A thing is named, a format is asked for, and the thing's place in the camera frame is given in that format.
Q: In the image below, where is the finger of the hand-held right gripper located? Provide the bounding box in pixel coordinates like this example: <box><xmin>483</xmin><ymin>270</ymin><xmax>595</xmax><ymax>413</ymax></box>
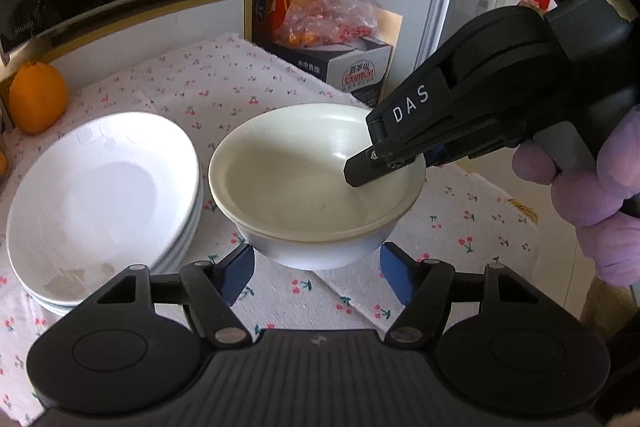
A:
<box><xmin>344</xmin><ymin>146</ymin><xmax>423</xmax><ymax>188</ymax></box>
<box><xmin>425</xmin><ymin>144</ymin><xmax>453</xmax><ymax>168</ymax></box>

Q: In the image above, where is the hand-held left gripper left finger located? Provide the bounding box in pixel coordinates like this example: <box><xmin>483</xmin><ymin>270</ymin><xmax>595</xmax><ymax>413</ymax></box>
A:
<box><xmin>95</xmin><ymin>244</ymin><xmax>256</xmax><ymax>349</ymax></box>

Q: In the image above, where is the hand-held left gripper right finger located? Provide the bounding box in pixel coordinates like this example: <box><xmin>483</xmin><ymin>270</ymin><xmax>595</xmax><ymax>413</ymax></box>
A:
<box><xmin>380</xmin><ymin>242</ymin><xmax>542</xmax><ymax>349</ymax></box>

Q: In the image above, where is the cream ceramic bowl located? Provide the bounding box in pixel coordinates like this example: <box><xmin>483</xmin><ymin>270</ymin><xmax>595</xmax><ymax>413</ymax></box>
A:
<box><xmin>207</xmin><ymin>103</ymin><xmax>427</xmax><ymax>234</ymax></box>
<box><xmin>215</xmin><ymin>187</ymin><xmax>422</xmax><ymax>244</ymax></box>

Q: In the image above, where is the white ceramic plate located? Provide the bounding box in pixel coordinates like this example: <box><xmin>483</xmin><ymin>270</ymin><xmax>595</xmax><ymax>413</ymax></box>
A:
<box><xmin>6</xmin><ymin>112</ymin><xmax>201</xmax><ymax>308</ymax></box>

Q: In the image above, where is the person's right hand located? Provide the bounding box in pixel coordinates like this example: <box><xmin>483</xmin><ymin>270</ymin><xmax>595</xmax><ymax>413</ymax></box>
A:
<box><xmin>512</xmin><ymin>104</ymin><xmax>640</xmax><ymax>288</ymax></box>

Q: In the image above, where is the white and black cardboard box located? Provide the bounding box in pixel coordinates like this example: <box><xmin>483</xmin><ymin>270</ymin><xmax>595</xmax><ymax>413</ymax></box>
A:
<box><xmin>260</xmin><ymin>37</ymin><xmax>394</xmax><ymax>108</ymax></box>

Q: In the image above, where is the plastic bag of oranges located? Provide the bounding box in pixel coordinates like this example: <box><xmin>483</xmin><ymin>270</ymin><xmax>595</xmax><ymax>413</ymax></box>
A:
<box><xmin>277</xmin><ymin>0</ymin><xmax>387</xmax><ymax>48</ymax></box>

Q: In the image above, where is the cherry print tablecloth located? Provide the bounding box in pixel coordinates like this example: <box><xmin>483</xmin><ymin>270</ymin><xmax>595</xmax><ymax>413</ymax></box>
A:
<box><xmin>0</xmin><ymin>34</ymin><xmax>543</xmax><ymax>408</ymax></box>

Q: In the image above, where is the wooden microwave stand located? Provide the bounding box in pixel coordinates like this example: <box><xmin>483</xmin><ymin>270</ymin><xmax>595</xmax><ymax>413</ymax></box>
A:
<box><xmin>0</xmin><ymin>0</ymin><xmax>257</xmax><ymax>108</ymax></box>

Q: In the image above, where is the large orange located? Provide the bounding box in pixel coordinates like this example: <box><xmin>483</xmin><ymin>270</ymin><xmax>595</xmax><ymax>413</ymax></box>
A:
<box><xmin>7</xmin><ymin>62</ymin><xmax>69</xmax><ymax>136</ymax></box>

